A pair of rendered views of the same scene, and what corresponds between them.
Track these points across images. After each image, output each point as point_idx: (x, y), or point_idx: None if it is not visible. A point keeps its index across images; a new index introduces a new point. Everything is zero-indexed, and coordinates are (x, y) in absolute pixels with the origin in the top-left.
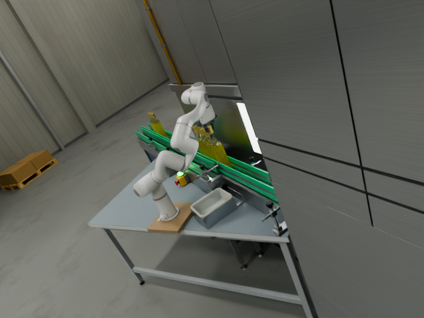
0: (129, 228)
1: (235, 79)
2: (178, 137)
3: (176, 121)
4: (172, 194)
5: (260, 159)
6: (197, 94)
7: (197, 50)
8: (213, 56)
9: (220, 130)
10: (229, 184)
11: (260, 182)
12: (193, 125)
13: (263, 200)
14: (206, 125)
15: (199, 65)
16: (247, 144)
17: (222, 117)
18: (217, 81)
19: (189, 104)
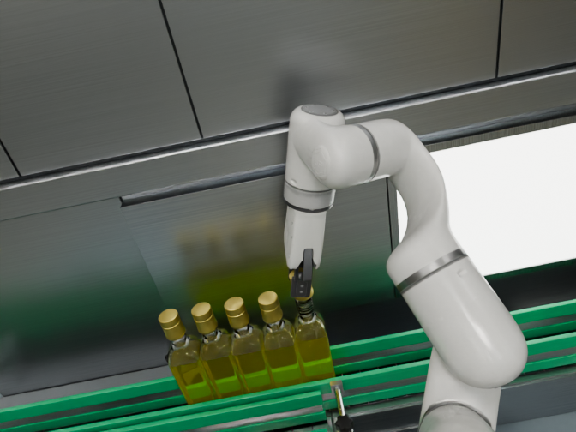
0: None
1: (395, 84)
2: (510, 316)
3: (429, 259)
4: None
5: (393, 310)
6: (399, 130)
7: (183, 6)
8: (301, 16)
9: (239, 290)
10: (381, 423)
11: (561, 336)
12: (3, 346)
13: (564, 380)
14: (117, 310)
15: (169, 72)
16: (379, 281)
17: (277, 239)
18: (282, 116)
19: (353, 186)
